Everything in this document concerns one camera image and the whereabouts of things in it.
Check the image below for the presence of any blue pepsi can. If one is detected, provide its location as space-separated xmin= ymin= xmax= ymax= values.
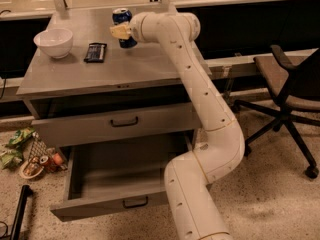
xmin=112 ymin=8 xmax=137 ymax=49

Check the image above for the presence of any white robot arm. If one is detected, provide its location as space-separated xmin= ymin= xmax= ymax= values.
xmin=110 ymin=12 xmax=245 ymax=240

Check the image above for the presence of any grey drawer cabinet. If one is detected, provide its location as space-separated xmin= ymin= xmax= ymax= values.
xmin=15 ymin=3 xmax=213 ymax=148

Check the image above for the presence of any grey middle drawer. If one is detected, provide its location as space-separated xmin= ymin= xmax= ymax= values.
xmin=32 ymin=103 xmax=201 ymax=147

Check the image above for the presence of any grey open bottom drawer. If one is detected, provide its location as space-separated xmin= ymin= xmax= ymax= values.
xmin=51 ymin=130 xmax=195 ymax=222

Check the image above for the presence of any red soda can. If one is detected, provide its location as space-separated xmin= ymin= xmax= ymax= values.
xmin=40 ymin=155 xmax=56 ymax=173

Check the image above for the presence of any white bowl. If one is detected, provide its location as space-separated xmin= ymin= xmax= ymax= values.
xmin=33 ymin=28 xmax=73 ymax=59

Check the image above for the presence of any orange fruit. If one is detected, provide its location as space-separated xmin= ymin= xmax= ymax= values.
xmin=52 ymin=153 xmax=64 ymax=165

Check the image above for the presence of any green chip bag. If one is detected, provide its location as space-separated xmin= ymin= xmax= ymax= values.
xmin=7 ymin=127 xmax=35 ymax=148
xmin=0 ymin=149 xmax=23 ymax=169

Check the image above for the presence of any small white dish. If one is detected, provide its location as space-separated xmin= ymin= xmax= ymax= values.
xmin=19 ymin=161 xmax=44 ymax=180

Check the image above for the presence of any black office chair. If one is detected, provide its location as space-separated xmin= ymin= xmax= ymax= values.
xmin=232 ymin=45 xmax=320 ymax=179

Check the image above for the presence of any black metal stand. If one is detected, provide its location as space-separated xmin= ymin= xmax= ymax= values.
xmin=9 ymin=185 xmax=33 ymax=240

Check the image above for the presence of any wire mesh basket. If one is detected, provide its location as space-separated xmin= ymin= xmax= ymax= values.
xmin=29 ymin=139 xmax=67 ymax=172

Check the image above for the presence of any black cable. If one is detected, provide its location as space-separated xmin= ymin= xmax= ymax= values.
xmin=0 ymin=220 xmax=10 ymax=240

